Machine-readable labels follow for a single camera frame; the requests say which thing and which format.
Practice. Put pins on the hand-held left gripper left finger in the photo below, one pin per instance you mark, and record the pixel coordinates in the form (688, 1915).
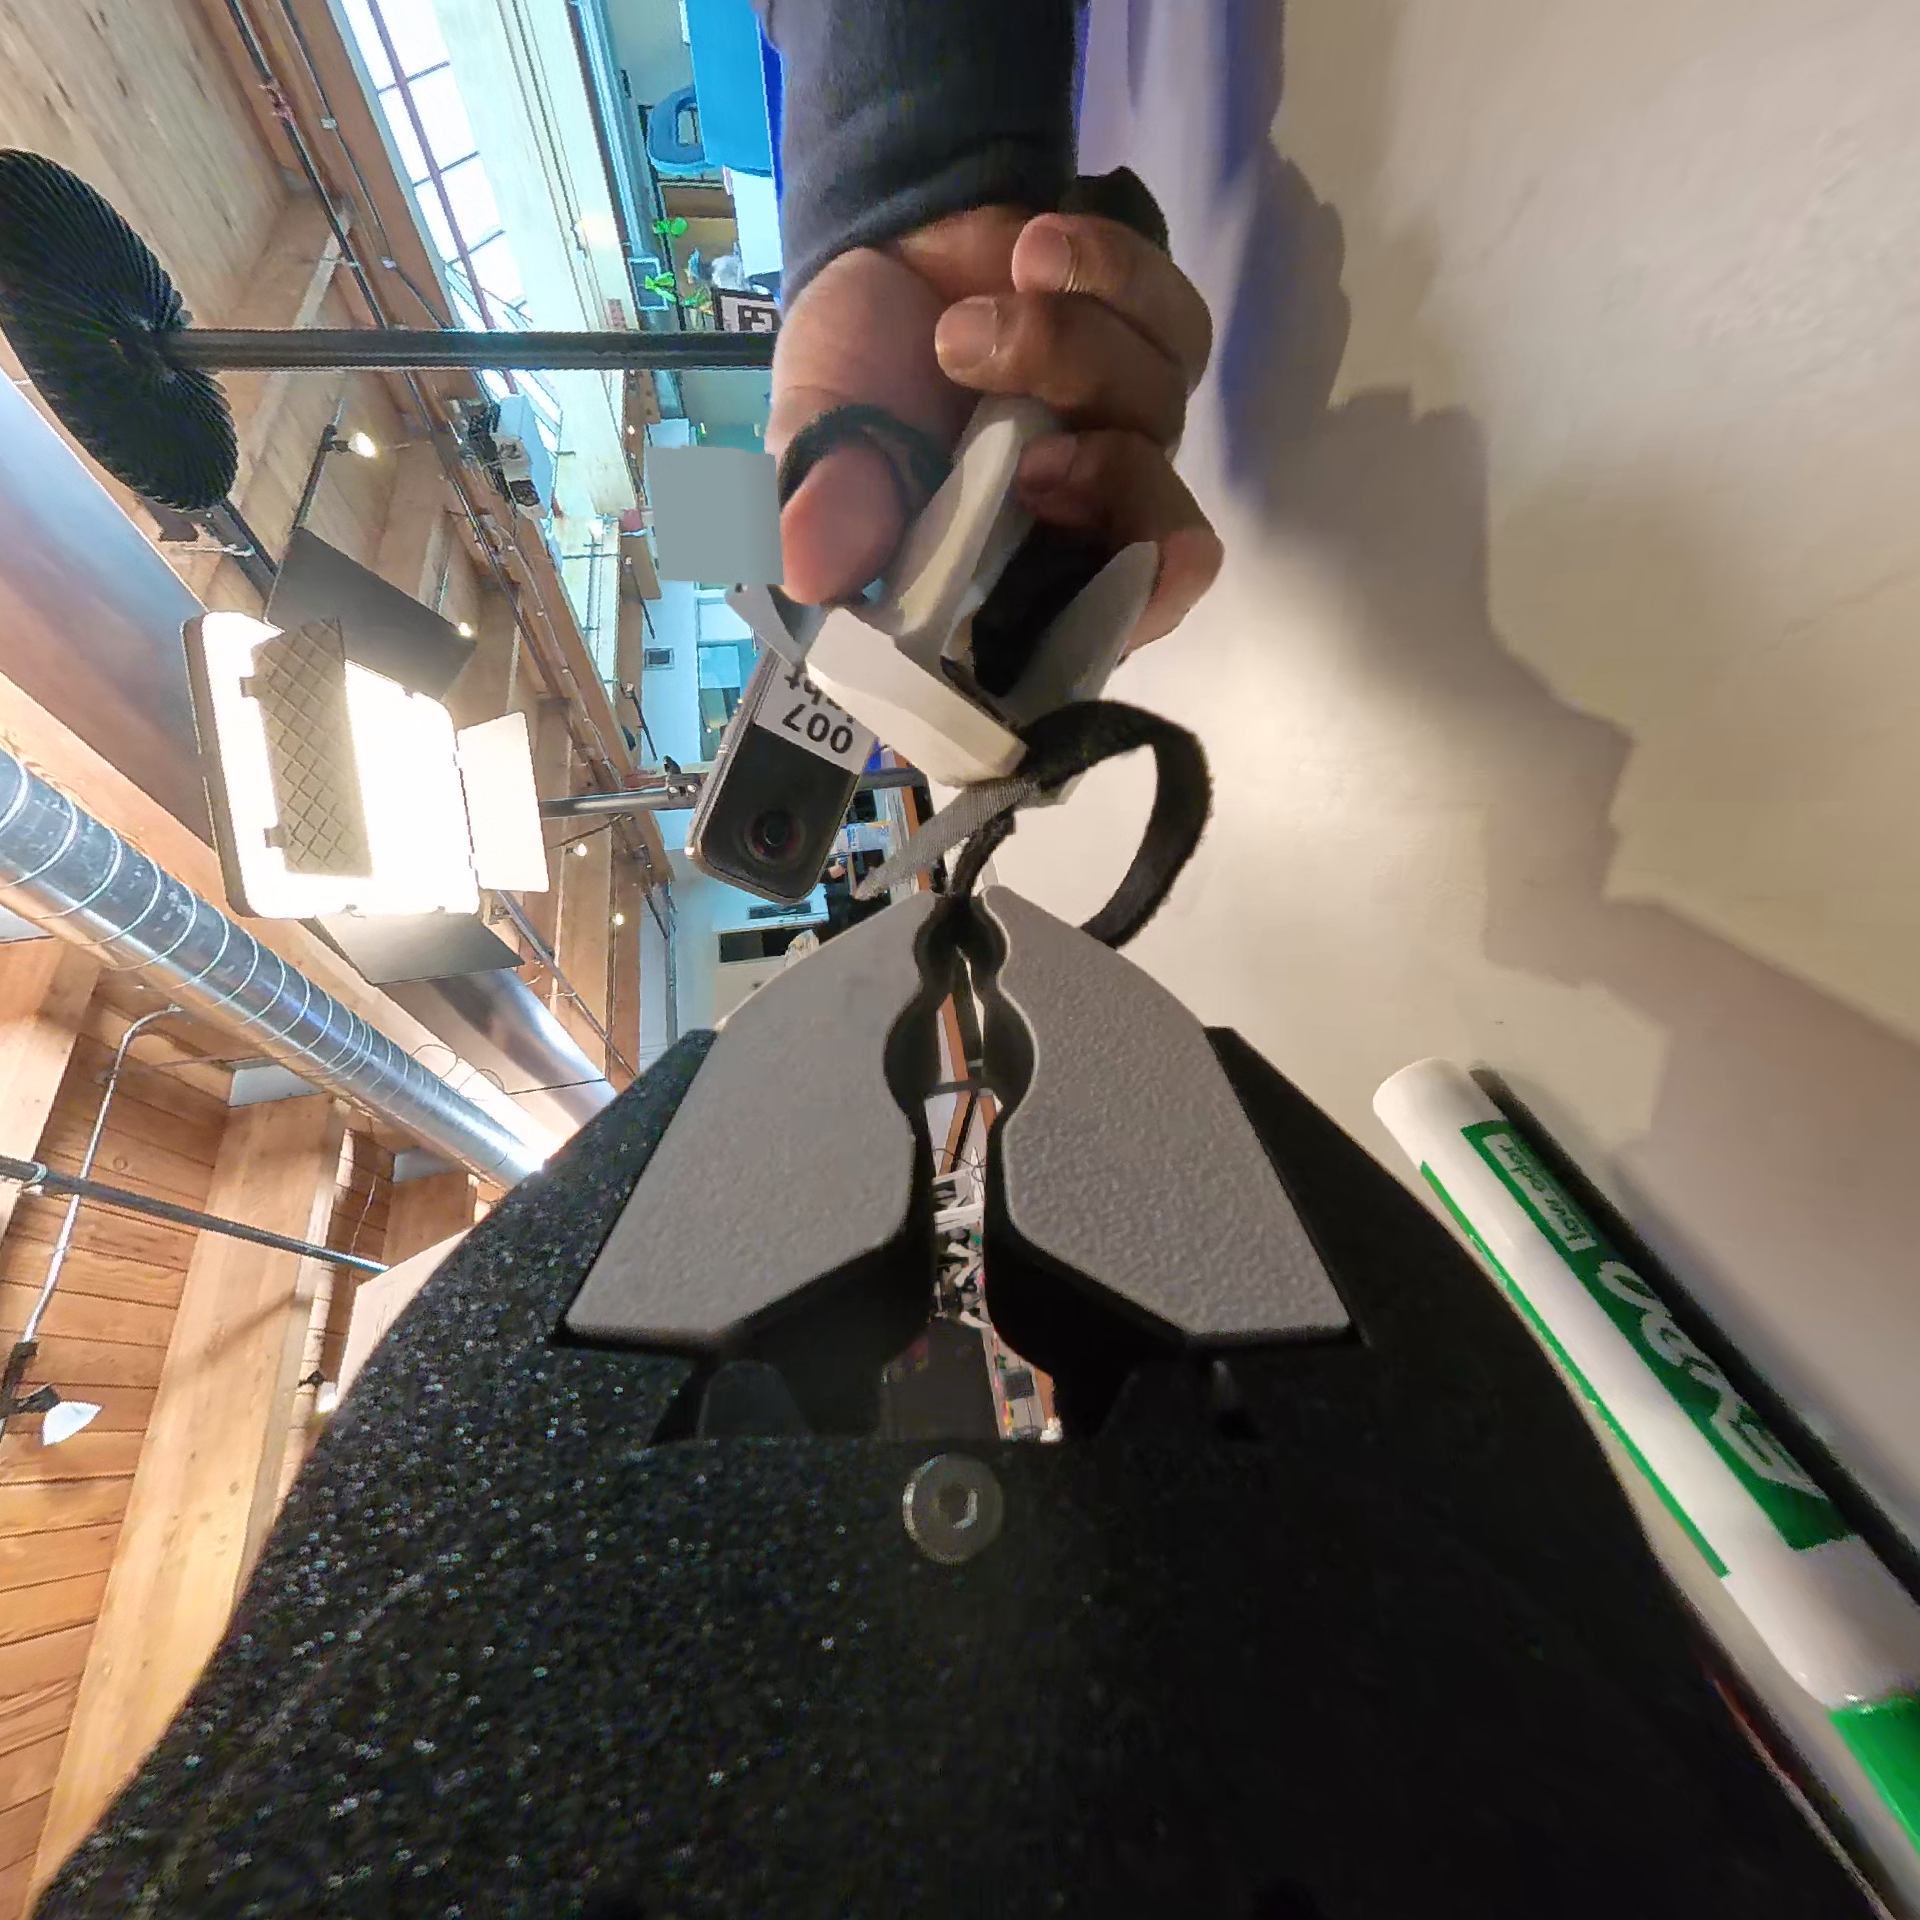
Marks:
(737, 1187)

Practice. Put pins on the green marker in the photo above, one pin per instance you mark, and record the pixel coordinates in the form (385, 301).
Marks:
(1622, 1322)

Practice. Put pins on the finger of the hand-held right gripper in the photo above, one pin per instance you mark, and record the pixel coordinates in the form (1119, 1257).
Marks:
(916, 690)
(960, 817)

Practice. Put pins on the person's right hand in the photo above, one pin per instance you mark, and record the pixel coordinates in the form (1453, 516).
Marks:
(1111, 331)

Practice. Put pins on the bright studio light panel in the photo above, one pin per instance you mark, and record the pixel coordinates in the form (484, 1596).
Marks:
(333, 765)

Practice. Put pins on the silver air duct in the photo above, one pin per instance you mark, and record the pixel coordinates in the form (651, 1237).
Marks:
(240, 961)

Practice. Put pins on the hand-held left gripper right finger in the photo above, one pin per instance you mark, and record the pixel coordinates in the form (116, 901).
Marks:
(1172, 1187)

